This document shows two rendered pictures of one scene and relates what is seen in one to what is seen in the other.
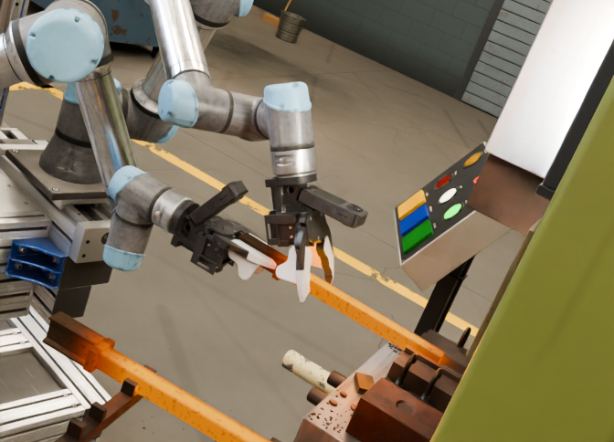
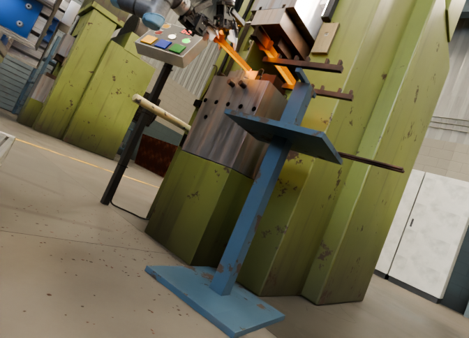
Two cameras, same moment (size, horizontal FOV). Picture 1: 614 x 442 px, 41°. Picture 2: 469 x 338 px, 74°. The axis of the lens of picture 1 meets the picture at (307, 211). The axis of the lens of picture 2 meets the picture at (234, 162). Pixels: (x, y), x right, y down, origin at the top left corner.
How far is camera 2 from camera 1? 1.81 m
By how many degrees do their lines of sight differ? 73
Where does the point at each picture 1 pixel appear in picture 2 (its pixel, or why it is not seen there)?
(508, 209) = (285, 26)
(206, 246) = (201, 23)
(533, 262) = (372, 22)
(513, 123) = (299, 1)
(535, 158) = (301, 12)
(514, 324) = (368, 35)
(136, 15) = not seen: outside the picture
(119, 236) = (164, 9)
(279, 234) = (226, 24)
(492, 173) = (285, 15)
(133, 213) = not seen: outside the picture
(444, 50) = not seen: outside the picture
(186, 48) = not seen: outside the picture
